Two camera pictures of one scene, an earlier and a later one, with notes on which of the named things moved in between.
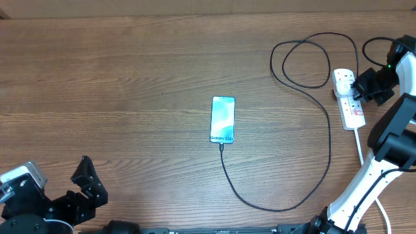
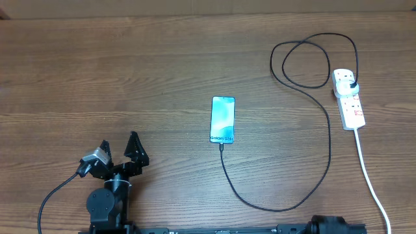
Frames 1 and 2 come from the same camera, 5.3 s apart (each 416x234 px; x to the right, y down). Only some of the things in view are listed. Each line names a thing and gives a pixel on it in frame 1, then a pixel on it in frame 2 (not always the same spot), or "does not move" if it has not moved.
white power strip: [350, 108] does not move
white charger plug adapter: [343, 87] does not move
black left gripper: [93, 186] to [138, 160]
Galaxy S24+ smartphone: [222, 121] does not move
